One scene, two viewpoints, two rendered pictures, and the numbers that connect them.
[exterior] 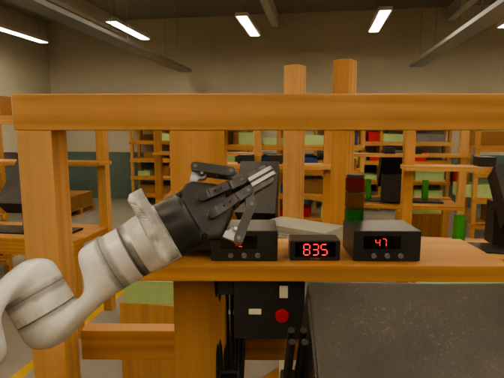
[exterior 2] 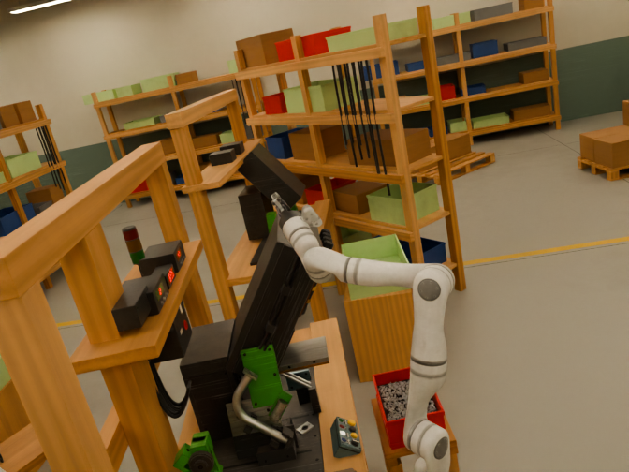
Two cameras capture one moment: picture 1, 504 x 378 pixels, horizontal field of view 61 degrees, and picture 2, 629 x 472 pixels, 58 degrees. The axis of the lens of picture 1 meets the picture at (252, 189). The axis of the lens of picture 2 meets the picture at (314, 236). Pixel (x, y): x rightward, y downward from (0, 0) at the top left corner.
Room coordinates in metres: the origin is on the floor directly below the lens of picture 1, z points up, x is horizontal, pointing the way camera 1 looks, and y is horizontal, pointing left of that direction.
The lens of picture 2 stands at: (0.47, 1.67, 2.20)
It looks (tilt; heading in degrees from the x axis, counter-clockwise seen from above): 18 degrees down; 270
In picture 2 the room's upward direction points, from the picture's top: 12 degrees counter-clockwise
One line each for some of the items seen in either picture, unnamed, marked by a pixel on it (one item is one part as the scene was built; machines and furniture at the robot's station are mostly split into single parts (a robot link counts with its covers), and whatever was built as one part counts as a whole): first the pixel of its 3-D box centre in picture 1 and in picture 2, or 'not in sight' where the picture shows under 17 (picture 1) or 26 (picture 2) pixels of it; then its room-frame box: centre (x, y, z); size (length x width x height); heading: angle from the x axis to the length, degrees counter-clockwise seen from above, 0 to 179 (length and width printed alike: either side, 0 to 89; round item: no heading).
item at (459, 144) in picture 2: not in sight; (446, 156); (-1.65, -6.61, 0.22); 1.20 x 0.80 x 0.44; 31
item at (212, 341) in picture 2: not in sight; (220, 378); (0.97, -0.26, 1.07); 0.30 x 0.18 x 0.34; 90
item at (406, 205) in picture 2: not in sight; (334, 156); (0.17, -3.51, 1.19); 2.30 x 0.55 x 2.39; 122
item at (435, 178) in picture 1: (379, 160); not in sight; (9.98, -2.95, 1.12); 3.01 x 0.54 x 2.23; 81
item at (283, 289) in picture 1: (268, 300); (166, 329); (1.04, -0.04, 1.42); 0.17 x 0.12 x 0.15; 90
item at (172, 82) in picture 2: not in sight; (183, 135); (2.54, -9.01, 1.12); 3.22 x 0.55 x 2.23; 171
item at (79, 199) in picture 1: (64, 204); not in sight; (9.33, 4.13, 0.22); 1.20 x 0.81 x 0.44; 174
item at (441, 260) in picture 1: (310, 257); (149, 292); (1.09, -0.15, 1.52); 0.90 x 0.25 x 0.04; 90
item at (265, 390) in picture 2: not in sight; (263, 371); (0.77, -0.08, 1.17); 0.13 x 0.12 x 0.20; 90
